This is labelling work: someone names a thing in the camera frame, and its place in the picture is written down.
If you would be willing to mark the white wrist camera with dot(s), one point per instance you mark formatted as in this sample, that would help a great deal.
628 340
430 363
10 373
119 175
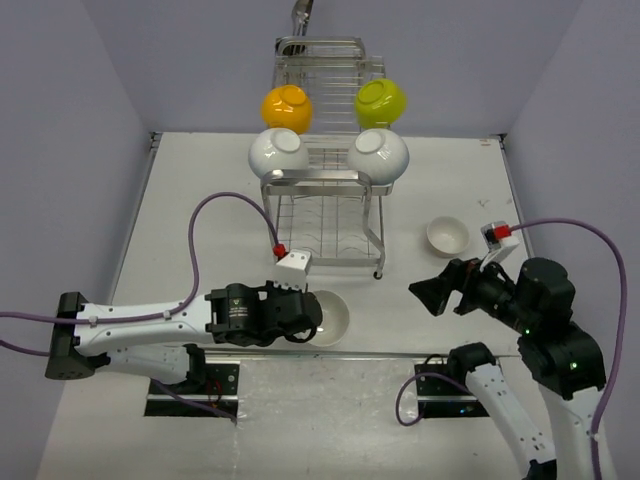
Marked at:
291 268
500 241

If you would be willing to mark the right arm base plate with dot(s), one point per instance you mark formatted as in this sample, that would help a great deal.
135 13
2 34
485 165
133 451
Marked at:
438 399

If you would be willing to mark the large white bowl right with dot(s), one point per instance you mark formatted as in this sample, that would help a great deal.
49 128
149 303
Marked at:
379 153

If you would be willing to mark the large white bowl left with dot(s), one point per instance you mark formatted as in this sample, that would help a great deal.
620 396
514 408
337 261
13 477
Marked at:
277 149

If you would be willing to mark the small white bowl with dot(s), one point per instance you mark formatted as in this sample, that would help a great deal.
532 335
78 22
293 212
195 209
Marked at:
447 236

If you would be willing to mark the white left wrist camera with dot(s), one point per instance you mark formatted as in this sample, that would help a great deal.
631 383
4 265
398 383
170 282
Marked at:
291 268

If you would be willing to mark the large white bowl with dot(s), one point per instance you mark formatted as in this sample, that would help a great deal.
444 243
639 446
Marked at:
277 149
379 153

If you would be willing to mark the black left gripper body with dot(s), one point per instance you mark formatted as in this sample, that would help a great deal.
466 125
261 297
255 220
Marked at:
278 291

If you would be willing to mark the orange bowl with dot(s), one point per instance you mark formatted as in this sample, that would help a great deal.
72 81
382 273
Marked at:
287 106

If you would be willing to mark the stainless steel dish rack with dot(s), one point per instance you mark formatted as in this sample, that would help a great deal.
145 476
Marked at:
331 211

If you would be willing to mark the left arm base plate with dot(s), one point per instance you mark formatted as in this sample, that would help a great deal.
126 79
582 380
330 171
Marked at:
219 394

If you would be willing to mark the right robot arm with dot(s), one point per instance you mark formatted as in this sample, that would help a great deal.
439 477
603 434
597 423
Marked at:
565 362

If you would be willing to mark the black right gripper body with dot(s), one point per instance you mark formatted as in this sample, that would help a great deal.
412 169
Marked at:
486 288

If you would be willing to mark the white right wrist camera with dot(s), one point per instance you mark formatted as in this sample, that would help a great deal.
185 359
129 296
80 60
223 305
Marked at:
500 241

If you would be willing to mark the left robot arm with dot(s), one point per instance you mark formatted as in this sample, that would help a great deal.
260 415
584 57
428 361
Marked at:
164 341

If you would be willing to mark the green bowl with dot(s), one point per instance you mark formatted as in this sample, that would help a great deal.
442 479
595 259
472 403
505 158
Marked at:
379 103

